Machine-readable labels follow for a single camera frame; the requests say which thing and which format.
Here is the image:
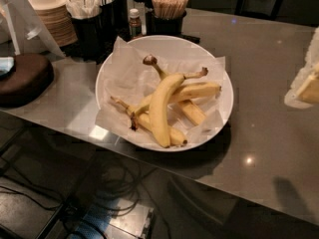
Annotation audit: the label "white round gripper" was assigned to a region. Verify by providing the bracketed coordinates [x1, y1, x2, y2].
[284, 27, 319, 109]

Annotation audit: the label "curved yellow banana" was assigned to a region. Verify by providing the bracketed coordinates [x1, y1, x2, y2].
[143, 54, 186, 149]

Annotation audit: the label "short yellow banana behind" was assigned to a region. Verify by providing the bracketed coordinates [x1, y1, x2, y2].
[175, 67, 209, 127]

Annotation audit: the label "lower left yellow banana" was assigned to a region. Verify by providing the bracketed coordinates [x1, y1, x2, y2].
[112, 97, 187, 146]

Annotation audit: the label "white round bowl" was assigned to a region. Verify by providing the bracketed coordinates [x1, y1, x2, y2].
[95, 34, 234, 153]

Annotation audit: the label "black chair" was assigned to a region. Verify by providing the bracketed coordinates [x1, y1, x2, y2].
[235, 0, 283, 20]

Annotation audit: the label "white paper liner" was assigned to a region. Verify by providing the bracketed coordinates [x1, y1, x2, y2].
[95, 36, 226, 145]

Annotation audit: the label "black cup with stirrers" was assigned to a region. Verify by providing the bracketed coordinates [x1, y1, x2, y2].
[151, 0, 188, 36]

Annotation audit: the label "small brown glass bottle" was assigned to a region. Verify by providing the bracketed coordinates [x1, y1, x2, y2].
[129, 8, 143, 39]

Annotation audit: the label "black cup with cutlery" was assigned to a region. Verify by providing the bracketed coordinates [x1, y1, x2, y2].
[101, 0, 129, 41]

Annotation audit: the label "black cup with sachets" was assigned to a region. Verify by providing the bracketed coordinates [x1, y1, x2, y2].
[66, 0, 103, 60]

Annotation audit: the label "stack of paper bowls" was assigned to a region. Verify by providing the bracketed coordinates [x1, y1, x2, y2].
[28, 0, 77, 47]

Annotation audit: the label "dark brown round pad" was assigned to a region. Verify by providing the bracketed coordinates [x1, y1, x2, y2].
[0, 53, 54, 108]

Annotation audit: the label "clear plastic stand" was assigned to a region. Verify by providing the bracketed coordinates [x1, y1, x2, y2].
[0, 0, 64, 57]

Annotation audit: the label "black floor cables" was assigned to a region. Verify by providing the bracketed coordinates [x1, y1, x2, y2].
[0, 149, 173, 239]

